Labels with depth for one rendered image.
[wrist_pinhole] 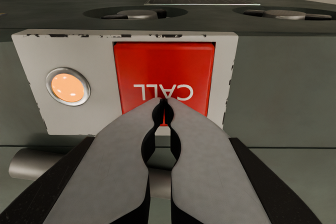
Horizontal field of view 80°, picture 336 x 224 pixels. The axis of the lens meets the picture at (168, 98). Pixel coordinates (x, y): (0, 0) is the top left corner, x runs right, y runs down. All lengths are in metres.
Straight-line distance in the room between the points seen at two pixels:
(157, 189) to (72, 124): 0.08
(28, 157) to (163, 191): 0.11
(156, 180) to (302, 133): 0.12
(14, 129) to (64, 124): 0.04
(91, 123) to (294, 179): 0.18
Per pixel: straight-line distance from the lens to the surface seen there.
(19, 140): 0.20
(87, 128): 0.17
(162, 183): 0.17
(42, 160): 0.18
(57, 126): 0.17
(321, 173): 0.23
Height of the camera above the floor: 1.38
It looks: 60 degrees down
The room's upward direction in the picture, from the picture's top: 179 degrees counter-clockwise
